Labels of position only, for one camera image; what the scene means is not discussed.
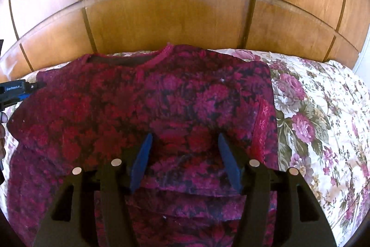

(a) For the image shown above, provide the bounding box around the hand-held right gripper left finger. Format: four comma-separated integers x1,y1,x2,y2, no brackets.
33,133,154,247

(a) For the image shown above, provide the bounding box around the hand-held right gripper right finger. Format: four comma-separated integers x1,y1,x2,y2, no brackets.
217,133,337,247

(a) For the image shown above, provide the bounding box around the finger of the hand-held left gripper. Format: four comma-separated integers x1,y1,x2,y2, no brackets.
22,81,47,90
6,91,32,102

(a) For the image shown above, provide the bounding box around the dark red floral garment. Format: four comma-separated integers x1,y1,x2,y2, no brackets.
6,44,280,247

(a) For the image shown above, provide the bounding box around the person's left hand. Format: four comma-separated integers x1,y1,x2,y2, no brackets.
0,111,8,161

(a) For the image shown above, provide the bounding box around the floral bedspread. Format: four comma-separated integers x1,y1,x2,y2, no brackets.
0,49,370,239

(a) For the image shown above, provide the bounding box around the wooden wardrobe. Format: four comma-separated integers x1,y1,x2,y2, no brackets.
0,0,370,83

